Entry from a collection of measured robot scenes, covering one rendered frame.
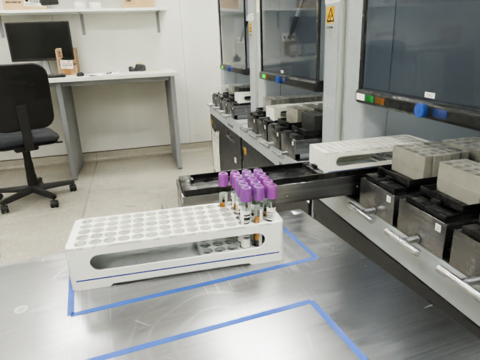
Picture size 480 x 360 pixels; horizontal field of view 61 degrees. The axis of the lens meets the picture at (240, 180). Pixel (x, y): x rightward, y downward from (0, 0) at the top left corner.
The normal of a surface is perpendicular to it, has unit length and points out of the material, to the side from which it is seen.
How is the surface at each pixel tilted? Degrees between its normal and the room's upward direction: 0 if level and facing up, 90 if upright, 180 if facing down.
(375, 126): 90
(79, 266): 90
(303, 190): 90
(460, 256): 90
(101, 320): 0
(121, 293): 0
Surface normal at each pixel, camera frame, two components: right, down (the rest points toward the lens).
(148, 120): 0.25, 0.30
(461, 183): -0.97, 0.11
